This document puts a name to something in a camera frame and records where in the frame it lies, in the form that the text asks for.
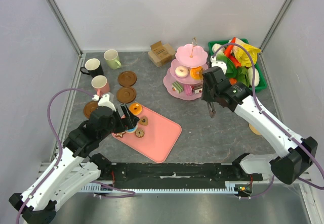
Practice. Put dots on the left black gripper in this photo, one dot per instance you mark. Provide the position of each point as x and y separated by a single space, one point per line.
130 121

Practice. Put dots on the green mug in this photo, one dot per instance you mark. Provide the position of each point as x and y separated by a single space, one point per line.
112 59

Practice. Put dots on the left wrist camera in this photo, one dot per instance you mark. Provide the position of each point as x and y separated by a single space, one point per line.
105 100

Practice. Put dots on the brown saucer middle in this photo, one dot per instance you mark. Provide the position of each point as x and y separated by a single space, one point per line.
126 94

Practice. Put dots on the brown saucer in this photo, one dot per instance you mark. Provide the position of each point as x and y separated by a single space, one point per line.
89 108
126 94
127 78

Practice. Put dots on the metal serving tongs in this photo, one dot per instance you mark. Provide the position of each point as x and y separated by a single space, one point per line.
206 96

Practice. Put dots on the small orange glazed donut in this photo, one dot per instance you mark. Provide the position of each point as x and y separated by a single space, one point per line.
196 73

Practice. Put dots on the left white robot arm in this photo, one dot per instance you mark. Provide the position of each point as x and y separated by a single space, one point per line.
74 167

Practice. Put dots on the white cable duct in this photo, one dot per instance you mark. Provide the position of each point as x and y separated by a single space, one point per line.
228 189

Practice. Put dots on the star shaped cookie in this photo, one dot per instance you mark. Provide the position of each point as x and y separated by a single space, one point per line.
120 134

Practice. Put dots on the red chili pepper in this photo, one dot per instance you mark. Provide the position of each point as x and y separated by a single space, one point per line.
229 48

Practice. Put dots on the yellow napa cabbage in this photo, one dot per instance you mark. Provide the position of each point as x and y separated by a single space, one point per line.
242 56

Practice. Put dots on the black mug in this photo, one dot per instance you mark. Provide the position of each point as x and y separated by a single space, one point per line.
92 68

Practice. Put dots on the green layered cake slice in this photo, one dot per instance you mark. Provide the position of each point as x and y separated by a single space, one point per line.
177 87

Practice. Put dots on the heart shaped cookie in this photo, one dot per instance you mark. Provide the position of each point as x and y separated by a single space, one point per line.
143 120

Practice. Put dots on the green bok choy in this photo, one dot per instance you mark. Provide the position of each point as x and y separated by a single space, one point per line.
231 70

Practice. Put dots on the brown saucer upper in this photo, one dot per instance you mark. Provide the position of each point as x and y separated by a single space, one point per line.
127 78

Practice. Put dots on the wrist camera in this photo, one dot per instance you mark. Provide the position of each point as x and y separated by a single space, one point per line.
218 63
105 100

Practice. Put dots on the blue glazed donut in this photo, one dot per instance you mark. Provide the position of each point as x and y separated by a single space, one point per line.
132 130

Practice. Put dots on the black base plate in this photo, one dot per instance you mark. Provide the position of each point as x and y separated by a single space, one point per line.
175 175

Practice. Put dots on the white eggplant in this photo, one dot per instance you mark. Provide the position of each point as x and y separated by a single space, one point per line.
253 76

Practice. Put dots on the orange pumpkin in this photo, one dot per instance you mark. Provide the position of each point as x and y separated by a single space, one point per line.
232 81

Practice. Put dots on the chocolate cake slice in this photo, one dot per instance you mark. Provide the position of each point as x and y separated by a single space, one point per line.
196 89

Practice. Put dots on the yellow round sponge cake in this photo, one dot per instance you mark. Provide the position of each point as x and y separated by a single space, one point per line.
254 130

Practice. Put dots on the large orange glazed donut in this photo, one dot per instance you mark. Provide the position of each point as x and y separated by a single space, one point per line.
135 108

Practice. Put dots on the spinach leaves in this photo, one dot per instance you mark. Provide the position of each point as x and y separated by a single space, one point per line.
242 76

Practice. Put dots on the small chocolate nut donut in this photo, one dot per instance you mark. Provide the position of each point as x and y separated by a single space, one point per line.
139 133

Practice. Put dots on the pink mug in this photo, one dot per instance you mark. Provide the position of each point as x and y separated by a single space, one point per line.
100 84

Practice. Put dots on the cardboard box stack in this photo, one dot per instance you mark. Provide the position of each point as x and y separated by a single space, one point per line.
160 53

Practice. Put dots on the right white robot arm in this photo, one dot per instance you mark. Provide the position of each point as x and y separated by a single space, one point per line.
293 154

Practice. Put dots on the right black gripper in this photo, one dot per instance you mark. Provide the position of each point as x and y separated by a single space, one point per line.
205 96

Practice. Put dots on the green plastic crate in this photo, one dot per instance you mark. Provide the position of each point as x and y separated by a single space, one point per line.
262 82

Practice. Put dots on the pink layered cake slice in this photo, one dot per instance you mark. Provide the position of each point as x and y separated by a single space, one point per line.
188 90

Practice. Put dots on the pink serving tray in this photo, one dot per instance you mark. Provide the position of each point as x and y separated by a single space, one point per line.
160 135

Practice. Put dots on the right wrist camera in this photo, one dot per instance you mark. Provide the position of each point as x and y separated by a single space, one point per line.
218 63

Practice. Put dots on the pink three tier stand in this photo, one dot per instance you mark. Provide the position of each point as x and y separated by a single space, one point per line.
191 56

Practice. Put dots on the brown saucer lower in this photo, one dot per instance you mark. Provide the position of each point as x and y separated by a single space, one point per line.
89 108

